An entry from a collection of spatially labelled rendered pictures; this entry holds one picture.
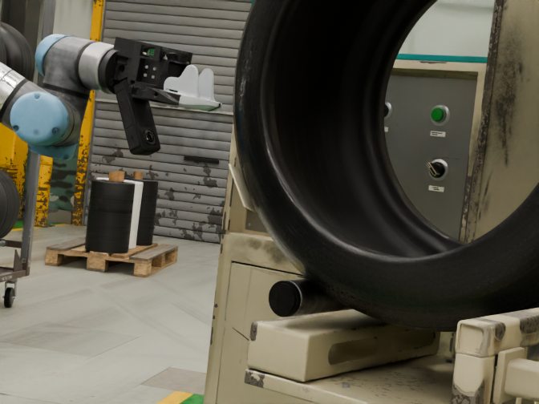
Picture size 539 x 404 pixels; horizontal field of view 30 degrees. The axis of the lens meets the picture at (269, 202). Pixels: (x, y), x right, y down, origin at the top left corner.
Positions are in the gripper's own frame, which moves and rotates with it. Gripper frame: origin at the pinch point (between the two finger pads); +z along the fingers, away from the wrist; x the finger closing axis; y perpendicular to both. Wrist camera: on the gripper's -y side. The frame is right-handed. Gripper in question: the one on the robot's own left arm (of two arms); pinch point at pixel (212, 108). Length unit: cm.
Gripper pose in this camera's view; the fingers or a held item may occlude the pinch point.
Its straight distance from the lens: 143.3
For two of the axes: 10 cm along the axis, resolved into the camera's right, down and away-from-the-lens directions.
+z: 7.8, 2.4, -5.8
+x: 5.9, 0.2, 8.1
